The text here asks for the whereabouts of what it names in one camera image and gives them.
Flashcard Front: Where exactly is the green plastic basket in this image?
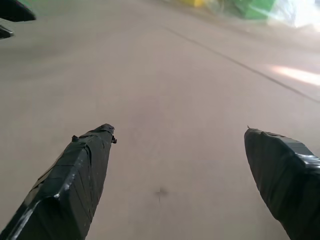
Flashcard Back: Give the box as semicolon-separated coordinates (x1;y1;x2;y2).
216;0;276;20

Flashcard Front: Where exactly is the yellow item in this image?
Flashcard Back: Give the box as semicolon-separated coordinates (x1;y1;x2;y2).
181;0;205;8

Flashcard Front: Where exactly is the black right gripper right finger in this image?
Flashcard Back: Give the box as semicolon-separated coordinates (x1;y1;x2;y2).
244;125;320;240

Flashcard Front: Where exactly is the clear plastic bag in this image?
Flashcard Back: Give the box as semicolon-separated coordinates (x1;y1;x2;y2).
267;0;320;28

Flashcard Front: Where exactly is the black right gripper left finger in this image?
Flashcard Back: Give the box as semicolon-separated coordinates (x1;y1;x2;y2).
0;123;118;240

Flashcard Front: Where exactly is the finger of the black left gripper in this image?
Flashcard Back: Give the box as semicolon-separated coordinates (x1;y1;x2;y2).
0;0;37;23
0;24;14;40

